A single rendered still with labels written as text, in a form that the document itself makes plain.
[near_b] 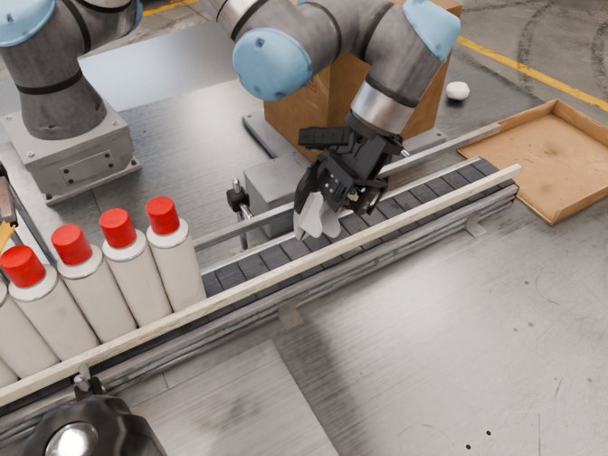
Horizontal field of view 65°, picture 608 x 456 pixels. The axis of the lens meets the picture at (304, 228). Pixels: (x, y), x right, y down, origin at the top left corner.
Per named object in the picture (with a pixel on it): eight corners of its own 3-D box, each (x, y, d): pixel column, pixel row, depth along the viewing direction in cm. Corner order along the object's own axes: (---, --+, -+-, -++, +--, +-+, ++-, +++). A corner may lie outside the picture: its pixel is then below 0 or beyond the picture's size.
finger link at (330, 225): (314, 260, 70) (344, 210, 66) (295, 233, 74) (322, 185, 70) (329, 259, 72) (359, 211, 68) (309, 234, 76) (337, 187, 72)
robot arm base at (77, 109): (50, 150, 86) (25, 101, 79) (13, 121, 94) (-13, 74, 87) (121, 115, 94) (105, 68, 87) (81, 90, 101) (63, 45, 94)
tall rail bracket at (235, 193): (251, 276, 80) (242, 205, 68) (233, 248, 84) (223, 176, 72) (269, 269, 81) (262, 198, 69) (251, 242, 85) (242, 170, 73)
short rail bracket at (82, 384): (100, 434, 62) (67, 394, 53) (95, 414, 64) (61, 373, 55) (125, 422, 63) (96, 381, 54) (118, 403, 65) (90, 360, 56)
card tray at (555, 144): (551, 225, 88) (559, 210, 85) (455, 150, 104) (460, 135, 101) (651, 174, 98) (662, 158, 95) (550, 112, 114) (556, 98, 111)
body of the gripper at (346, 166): (330, 216, 62) (376, 137, 57) (299, 179, 68) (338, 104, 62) (369, 219, 67) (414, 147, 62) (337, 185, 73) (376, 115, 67)
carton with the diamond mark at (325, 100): (325, 176, 94) (330, 45, 75) (263, 119, 108) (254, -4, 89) (434, 128, 106) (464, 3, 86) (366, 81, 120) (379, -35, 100)
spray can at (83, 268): (106, 356, 64) (46, 259, 49) (95, 327, 67) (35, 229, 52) (143, 337, 66) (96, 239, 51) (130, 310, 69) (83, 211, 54)
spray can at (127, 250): (138, 337, 66) (90, 239, 51) (134, 308, 69) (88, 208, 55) (175, 326, 67) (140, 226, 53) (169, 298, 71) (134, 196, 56)
